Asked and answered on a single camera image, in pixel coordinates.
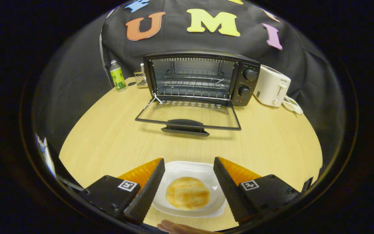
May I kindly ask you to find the black toaster oven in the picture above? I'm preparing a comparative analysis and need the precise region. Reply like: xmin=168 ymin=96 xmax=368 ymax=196
xmin=135 ymin=51 xmax=261 ymax=137

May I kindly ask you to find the small wire metal basket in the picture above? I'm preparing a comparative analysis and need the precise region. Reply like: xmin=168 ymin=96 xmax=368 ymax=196
xmin=134 ymin=63 xmax=149 ymax=88

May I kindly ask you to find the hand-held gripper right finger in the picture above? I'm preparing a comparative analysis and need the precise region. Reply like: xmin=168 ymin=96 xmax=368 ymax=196
xmin=213 ymin=156 xmax=302 ymax=225

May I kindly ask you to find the white square plate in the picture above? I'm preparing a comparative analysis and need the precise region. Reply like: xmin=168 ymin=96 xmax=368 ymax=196
xmin=152 ymin=161 xmax=227 ymax=218

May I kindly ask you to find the white pop-up toaster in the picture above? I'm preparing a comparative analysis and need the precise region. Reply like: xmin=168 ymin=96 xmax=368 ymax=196
xmin=254 ymin=64 xmax=291 ymax=108

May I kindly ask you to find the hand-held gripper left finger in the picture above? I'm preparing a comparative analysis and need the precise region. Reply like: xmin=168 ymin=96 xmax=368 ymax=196
xmin=79 ymin=158 xmax=166 ymax=226

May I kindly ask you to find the round bread bun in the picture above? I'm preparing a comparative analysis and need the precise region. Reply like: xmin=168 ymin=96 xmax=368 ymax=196
xmin=165 ymin=176 xmax=211 ymax=211

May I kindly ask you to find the small divided snack dish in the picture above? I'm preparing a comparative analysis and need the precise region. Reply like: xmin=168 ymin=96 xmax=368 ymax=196
xmin=282 ymin=96 xmax=304 ymax=115

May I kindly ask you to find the green label plastic bottle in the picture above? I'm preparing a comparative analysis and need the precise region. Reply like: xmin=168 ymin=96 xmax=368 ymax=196
xmin=110 ymin=60 xmax=127 ymax=91

